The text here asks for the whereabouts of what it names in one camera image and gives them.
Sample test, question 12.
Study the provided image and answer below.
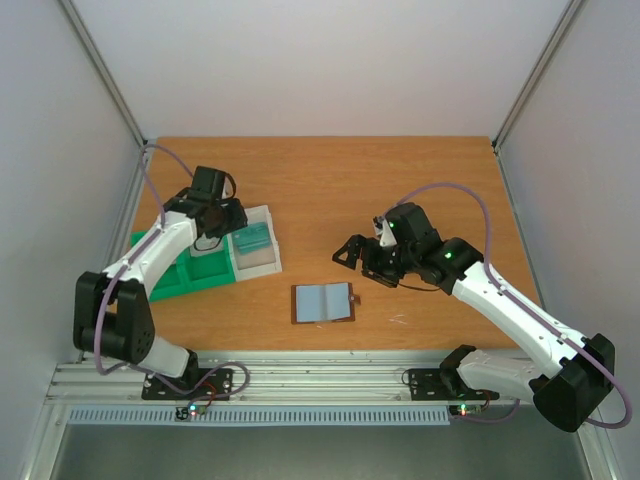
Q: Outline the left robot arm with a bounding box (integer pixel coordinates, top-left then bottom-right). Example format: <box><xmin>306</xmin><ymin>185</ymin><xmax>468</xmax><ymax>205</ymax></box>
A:
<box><xmin>73</xmin><ymin>166</ymin><xmax>248</xmax><ymax>398</ymax></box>

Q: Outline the left aluminium frame post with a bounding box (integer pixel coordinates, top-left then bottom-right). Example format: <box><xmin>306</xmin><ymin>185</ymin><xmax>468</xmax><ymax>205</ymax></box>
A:
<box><xmin>54</xmin><ymin>0</ymin><xmax>151</xmax><ymax>151</ymax></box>

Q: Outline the teal card stack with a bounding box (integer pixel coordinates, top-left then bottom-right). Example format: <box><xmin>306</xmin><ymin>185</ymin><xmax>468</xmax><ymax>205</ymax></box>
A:
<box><xmin>232</xmin><ymin>222</ymin><xmax>272</xmax><ymax>255</ymax></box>

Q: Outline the white plastic bin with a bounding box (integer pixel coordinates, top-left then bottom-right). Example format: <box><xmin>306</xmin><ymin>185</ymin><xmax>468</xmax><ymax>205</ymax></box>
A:
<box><xmin>225</xmin><ymin>205</ymin><xmax>282</xmax><ymax>282</ymax></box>

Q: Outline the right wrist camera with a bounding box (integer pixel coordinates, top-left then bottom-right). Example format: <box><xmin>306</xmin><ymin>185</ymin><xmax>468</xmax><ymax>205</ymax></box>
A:
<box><xmin>373</xmin><ymin>216</ymin><xmax>397</xmax><ymax>248</ymax></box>

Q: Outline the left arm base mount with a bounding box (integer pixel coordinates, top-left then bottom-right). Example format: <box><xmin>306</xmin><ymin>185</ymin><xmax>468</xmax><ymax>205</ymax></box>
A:
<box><xmin>141</xmin><ymin>368</ymin><xmax>233</xmax><ymax>401</ymax></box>

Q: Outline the right aluminium frame post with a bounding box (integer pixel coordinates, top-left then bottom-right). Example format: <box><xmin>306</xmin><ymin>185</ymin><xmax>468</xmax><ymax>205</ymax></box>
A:
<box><xmin>491</xmin><ymin>0</ymin><xmax>587</xmax><ymax>156</ymax></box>

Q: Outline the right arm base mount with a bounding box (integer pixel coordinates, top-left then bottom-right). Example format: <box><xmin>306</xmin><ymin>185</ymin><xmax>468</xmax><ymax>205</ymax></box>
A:
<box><xmin>401</xmin><ymin>368</ymin><xmax>500</xmax><ymax>402</ymax></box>

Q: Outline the aluminium frame post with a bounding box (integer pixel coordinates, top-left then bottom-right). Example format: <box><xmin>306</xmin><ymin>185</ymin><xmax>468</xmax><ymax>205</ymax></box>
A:
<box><xmin>491</xmin><ymin>0</ymin><xmax>587</xmax><ymax>156</ymax></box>
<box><xmin>54</xmin><ymin>0</ymin><xmax>151</xmax><ymax>151</ymax></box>

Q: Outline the brown leather card holder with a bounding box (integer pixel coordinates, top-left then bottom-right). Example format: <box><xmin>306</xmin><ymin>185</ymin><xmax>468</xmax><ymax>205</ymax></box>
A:
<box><xmin>291</xmin><ymin>282</ymin><xmax>361</xmax><ymax>325</ymax></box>

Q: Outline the aluminium front rail frame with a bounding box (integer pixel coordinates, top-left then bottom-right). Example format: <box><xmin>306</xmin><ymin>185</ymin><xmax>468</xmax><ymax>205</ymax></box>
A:
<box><xmin>44</xmin><ymin>349</ymin><xmax>596</xmax><ymax>406</ymax></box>

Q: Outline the green two-compartment bin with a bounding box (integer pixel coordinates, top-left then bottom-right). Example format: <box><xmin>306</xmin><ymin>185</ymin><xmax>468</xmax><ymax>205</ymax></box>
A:
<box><xmin>150</xmin><ymin>238</ymin><xmax>236</xmax><ymax>302</ymax></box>

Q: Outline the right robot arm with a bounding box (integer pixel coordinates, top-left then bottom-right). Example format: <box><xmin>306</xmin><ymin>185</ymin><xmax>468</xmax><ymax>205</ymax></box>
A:
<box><xmin>332</xmin><ymin>203</ymin><xmax>615</xmax><ymax>432</ymax></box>

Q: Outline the grey slotted cable duct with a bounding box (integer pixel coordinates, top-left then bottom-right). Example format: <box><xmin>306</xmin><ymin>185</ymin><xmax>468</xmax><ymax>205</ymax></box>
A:
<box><xmin>67</xmin><ymin>405</ymin><xmax>450</xmax><ymax>427</ymax></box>

